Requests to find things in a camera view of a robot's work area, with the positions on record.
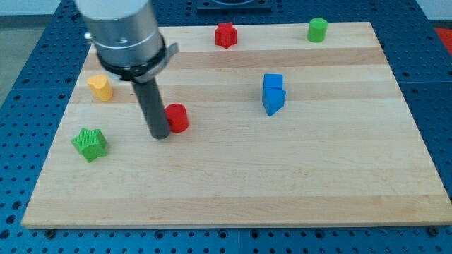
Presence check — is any red cylinder block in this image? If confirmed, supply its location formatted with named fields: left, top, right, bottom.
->
left=165, top=104, right=189, bottom=133

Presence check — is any green star block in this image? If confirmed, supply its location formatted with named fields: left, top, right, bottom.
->
left=71, top=128, right=107, bottom=163

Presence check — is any yellow heart block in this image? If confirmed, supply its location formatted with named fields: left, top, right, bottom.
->
left=87, top=75, right=113, bottom=102

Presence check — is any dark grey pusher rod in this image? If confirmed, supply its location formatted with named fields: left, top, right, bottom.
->
left=132, top=78, right=170, bottom=140

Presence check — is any blue cube block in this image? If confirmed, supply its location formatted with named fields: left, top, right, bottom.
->
left=263, top=73, right=283, bottom=90

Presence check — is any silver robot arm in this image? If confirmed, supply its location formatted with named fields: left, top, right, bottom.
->
left=75, top=0, right=179, bottom=83

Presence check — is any green cylinder block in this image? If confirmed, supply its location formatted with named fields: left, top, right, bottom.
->
left=307, top=18, right=328, bottom=43

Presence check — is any blue triangular prism block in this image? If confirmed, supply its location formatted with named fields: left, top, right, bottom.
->
left=262, top=88, right=287, bottom=116

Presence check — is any red star block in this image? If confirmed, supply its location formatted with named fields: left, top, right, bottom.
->
left=215, top=22, right=237, bottom=49

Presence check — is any wooden board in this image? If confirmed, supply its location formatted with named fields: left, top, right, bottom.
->
left=22, top=22, right=451, bottom=229

